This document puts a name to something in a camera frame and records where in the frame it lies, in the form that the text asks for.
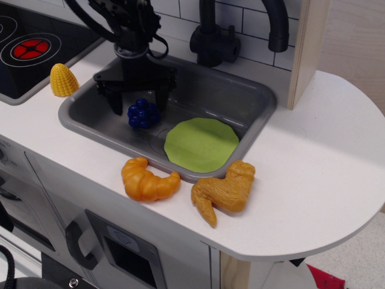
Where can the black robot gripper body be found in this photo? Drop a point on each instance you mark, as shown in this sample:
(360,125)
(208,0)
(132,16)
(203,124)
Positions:
(134,71)

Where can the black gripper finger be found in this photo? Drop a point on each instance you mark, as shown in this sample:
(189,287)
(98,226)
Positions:
(161,98)
(115,101)

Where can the blue toy blueberries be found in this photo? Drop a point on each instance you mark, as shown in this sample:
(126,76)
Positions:
(143,114)

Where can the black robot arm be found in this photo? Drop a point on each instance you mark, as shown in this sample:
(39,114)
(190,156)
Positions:
(133,25)

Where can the grey toy sink basin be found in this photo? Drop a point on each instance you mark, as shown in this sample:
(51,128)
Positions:
(244,105)

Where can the green toy plate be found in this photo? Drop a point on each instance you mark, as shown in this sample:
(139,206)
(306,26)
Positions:
(200,145)

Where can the yellow toy corn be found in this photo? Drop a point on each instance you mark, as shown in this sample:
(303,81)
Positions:
(62,80)

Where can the black toy faucet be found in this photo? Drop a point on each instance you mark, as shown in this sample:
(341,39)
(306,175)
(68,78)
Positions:
(212,46)

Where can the orange toy croissant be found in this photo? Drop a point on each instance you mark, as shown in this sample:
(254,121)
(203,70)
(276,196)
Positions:
(142,185)

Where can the black toy stovetop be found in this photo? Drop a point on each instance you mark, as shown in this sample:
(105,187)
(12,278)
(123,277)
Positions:
(31,44)

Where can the toy fried chicken wing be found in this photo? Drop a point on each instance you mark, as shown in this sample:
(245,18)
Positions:
(230,193)

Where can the wooden side panel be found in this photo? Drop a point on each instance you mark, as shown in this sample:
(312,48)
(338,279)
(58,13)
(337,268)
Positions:
(308,45)

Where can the red cloth on floor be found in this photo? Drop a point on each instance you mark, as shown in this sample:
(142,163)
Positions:
(325,280)

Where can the black oven door handle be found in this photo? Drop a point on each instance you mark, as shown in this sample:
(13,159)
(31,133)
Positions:
(73,234)

